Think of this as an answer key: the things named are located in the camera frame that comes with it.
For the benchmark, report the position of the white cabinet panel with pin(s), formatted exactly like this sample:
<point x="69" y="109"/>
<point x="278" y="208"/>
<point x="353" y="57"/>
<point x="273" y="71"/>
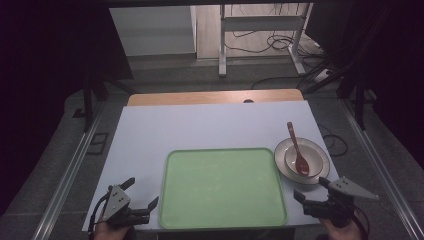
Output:
<point x="153" y="30"/>

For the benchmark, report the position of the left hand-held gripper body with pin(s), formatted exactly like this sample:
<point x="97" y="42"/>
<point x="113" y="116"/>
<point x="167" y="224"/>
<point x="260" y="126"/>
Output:
<point x="116" y="203"/>

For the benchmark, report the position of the aluminium floor rail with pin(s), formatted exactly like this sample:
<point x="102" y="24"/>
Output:
<point x="66" y="180"/>
<point x="383" y="173"/>

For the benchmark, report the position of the black floor plate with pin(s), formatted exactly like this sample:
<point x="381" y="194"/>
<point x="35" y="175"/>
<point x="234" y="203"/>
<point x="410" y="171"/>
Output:
<point x="97" y="143"/>

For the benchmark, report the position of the person's right hand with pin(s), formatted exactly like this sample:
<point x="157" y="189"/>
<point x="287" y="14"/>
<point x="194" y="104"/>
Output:
<point x="343" y="233"/>

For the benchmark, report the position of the person's left hand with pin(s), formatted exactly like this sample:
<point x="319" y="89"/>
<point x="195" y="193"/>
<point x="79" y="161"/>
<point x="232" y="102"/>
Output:
<point x="106" y="233"/>

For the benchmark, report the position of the white table sheet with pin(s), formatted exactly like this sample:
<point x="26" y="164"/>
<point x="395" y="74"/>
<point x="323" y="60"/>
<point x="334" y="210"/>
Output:
<point x="206" y="128"/>

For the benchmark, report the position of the white bowl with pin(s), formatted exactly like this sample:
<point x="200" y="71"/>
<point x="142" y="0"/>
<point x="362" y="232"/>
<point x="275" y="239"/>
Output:
<point x="315" y="160"/>
<point x="280" y="160"/>

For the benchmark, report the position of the green plastic tray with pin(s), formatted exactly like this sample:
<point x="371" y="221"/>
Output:
<point x="222" y="188"/>

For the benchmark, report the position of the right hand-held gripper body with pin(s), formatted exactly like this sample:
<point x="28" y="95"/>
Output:
<point x="336" y="208"/>

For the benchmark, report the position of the red-brown wooden spoon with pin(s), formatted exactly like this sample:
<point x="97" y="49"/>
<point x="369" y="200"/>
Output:
<point x="301" y="165"/>

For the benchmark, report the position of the white power strip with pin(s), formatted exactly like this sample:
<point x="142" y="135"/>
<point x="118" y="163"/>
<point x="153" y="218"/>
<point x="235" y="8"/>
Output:
<point x="322" y="75"/>

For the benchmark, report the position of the white metal desk frame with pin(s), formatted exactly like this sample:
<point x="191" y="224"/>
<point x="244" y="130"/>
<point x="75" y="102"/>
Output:
<point x="260" y="23"/>

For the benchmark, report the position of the black stand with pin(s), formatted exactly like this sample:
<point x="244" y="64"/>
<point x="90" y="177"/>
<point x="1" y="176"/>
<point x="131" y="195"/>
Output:
<point x="359" y="100"/>
<point x="88" y="100"/>

